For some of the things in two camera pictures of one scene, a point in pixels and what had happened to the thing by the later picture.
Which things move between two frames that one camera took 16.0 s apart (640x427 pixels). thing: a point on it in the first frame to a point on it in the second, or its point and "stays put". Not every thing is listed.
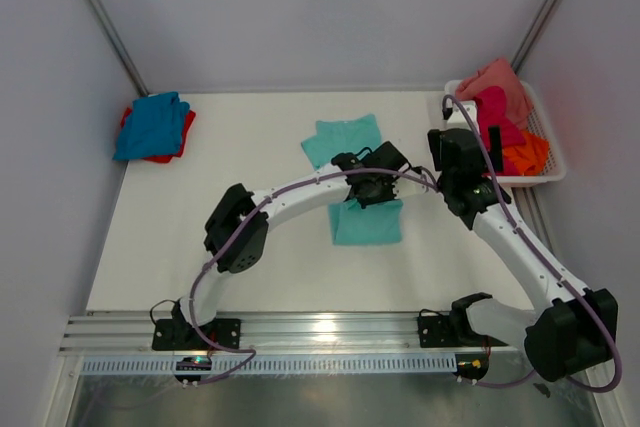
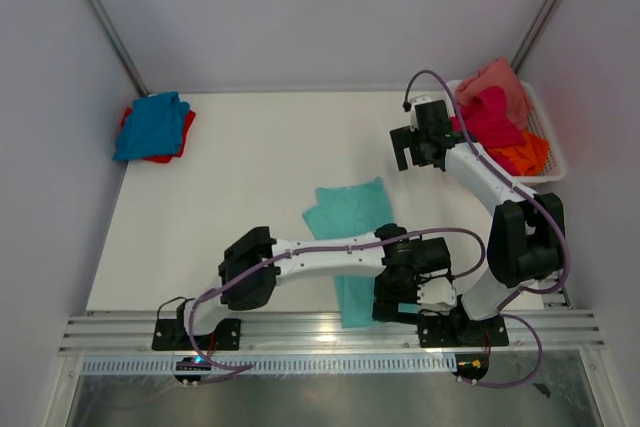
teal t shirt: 352,223 to 349,212
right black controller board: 471,365 stays put
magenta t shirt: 492,111 stays put
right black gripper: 434,137 to 403,138
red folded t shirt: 189,119 stays put
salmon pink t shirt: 499,73 stays put
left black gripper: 388,196 to 385,306
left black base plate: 174,334 stays put
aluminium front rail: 386,333 stays put
